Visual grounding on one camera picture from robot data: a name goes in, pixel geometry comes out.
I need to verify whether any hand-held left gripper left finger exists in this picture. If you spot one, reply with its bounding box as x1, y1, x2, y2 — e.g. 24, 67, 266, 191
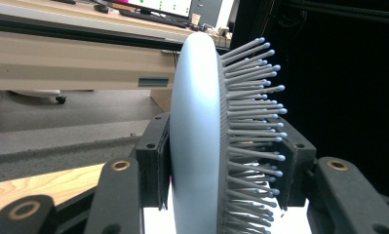
135, 111, 173, 211

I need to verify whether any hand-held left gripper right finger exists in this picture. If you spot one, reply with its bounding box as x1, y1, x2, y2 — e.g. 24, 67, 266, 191
269, 116, 318, 211

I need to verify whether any grey bristle hairbrush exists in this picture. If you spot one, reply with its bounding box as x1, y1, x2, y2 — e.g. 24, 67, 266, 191
169, 31, 289, 234

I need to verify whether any light wooden office desk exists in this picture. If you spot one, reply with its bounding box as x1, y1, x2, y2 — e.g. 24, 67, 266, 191
0, 0, 233, 114

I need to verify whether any office chair wheeled base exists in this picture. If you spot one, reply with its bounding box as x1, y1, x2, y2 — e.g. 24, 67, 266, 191
6, 89, 68, 105

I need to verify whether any monitor with pink screen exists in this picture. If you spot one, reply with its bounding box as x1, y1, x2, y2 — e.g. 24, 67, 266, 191
125, 0, 194, 20

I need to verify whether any black computer mouse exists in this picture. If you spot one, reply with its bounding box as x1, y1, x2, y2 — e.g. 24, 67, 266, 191
93, 3, 110, 15

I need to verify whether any black horizontal metal rail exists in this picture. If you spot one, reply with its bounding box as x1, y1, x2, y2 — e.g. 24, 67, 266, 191
0, 12, 230, 55

